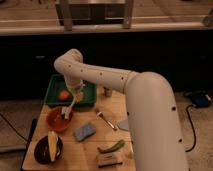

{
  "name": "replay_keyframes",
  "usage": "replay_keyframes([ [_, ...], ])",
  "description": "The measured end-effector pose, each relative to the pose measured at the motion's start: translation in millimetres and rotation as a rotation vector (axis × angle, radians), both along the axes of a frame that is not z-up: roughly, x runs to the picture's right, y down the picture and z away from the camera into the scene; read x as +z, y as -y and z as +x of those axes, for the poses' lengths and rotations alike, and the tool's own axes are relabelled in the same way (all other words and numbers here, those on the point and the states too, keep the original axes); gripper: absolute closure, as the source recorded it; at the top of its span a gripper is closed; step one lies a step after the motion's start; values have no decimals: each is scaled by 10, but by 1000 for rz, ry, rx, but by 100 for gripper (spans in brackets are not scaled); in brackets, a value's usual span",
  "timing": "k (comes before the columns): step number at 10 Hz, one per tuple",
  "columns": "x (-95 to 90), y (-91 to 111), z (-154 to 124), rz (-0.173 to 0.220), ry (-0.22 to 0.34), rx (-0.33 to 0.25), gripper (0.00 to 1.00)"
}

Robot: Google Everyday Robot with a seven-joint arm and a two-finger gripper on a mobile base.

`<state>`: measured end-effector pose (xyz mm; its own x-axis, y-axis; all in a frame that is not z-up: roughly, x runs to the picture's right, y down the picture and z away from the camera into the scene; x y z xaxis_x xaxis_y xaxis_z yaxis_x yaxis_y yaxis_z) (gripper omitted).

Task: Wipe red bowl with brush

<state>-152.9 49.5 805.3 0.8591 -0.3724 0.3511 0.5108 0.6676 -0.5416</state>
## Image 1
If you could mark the grey flat lid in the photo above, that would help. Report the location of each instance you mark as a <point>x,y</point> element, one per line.
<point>123,125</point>

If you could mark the blue sponge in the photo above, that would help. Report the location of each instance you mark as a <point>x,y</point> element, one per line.
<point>84,131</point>

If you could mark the green tray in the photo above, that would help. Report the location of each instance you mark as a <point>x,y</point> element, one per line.
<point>57,84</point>

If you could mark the red tomato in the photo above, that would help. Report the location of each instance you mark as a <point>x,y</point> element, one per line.
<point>63,95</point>

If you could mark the blue black device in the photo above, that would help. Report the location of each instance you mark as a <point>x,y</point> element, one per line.
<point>201,100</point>

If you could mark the white dish brush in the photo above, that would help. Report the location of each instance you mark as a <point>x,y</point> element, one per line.
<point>65,112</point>

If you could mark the metal frame stand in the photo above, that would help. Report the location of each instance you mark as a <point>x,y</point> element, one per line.
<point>94,12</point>

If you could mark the red bowl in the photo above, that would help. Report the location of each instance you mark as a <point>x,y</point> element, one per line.
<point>56,121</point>

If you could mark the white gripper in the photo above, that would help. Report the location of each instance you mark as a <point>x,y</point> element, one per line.
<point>77,92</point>

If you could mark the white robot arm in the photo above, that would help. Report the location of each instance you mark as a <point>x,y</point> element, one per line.
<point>151,110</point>

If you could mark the dark woven bowl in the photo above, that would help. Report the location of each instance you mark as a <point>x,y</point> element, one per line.
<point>41,151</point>

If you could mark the white black scrub brush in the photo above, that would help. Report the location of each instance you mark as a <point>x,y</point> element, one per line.
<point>109,159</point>

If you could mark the green pepper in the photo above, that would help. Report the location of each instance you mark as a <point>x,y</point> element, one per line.
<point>119,144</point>

